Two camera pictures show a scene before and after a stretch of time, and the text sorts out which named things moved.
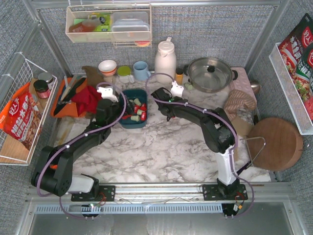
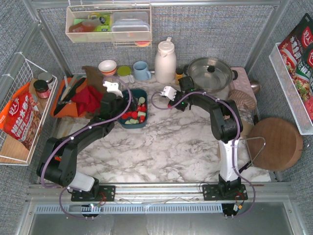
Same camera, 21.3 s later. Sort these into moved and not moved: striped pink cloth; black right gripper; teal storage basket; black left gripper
Moved: black right gripper
Not moved: teal storage basket; black left gripper; striped pink cloth
